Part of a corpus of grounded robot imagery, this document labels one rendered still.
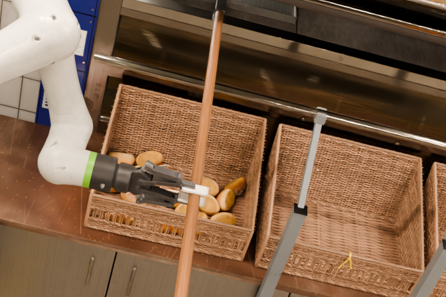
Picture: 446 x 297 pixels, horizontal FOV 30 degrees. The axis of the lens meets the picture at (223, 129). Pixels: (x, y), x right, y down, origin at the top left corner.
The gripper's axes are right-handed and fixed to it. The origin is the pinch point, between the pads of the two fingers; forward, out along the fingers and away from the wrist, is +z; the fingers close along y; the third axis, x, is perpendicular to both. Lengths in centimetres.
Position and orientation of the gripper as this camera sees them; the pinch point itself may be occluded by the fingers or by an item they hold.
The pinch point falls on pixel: (193, 194)
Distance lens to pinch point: 213.5
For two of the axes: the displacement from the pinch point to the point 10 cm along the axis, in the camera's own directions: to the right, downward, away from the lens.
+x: -0.7, 6.0, -8.0
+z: 9.7, 2.4, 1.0
